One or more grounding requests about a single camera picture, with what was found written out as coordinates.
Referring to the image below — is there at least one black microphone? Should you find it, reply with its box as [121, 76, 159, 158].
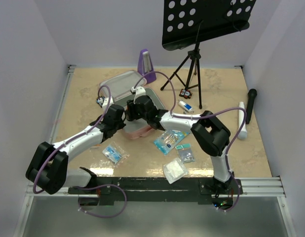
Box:
[246, 88, 257, 124]

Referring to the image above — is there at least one black music stand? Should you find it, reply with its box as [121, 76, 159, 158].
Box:
[160, 0, 257, 110]

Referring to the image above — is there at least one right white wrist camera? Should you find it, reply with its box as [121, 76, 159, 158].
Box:
[130, 86, 146, 96]

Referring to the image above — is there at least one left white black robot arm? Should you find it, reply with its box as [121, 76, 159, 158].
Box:
[26, 104, 125, 195]

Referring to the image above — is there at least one aluminium rail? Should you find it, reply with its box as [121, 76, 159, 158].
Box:
[27, 176, 285, 197]
[47, 65, 76, 144]

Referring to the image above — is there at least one white gauze packet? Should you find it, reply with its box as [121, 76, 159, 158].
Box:
[163, 158, 189, 184]

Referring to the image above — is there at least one aluminium front rail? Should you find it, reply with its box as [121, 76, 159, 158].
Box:
[27, 176, 285, 197]

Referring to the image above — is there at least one aluminium left rail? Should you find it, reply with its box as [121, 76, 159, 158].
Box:
[47, 65, 76, 144]

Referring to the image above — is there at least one blue cotton swab packet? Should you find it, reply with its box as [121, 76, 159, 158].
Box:
[153, 130, 189, 155]

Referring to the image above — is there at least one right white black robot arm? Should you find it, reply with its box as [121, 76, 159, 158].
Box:
[126, 95, 232, 194]

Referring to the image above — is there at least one white blue ointment tube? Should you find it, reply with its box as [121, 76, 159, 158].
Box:
[178, 100, 194, 113]

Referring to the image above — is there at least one teal topped zip bag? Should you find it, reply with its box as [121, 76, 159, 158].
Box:
[175, 144, 195, 163]

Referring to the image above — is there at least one pink medicine kit case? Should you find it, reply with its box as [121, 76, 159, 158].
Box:
[99, 70, 165, 140]

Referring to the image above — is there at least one blue alcohol pad bag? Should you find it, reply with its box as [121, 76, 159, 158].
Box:
[102, 142, 130, 166]

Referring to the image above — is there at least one small red black tuner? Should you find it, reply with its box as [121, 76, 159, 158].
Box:
[179, 88, 192, 99]

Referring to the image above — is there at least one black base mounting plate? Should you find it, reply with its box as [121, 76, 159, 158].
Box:
[69, 177, 243, 209]

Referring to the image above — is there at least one purple metronome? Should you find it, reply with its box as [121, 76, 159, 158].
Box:
[137, 49, 156, 84]

